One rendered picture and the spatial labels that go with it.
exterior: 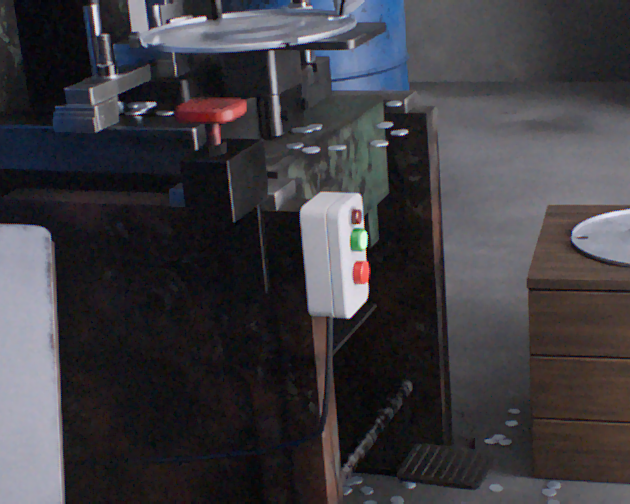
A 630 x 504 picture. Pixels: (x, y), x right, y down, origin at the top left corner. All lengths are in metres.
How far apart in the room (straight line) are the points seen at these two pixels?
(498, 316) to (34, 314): 1.33
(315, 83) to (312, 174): 0.27
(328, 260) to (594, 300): 0.64
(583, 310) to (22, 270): 0.85
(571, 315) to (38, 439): 0.83
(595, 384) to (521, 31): 3.14
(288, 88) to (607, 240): 0.67
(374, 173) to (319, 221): 0.43
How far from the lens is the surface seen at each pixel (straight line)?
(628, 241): 2.09
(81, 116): 1.56
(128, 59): 1.71
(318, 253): 1.43
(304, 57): 1.86
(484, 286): 2.90
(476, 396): 2.38
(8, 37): 1.75
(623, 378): 2.01
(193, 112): 1.35
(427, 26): 5.12
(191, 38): 1.69
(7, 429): 1.70
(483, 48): 5.07
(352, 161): 1.75
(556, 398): 2.03
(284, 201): 1.46
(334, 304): 1.45
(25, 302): 1.65
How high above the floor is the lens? 1.04
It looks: 19 degrees down
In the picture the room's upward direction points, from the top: 5 degrees counter-clockwise
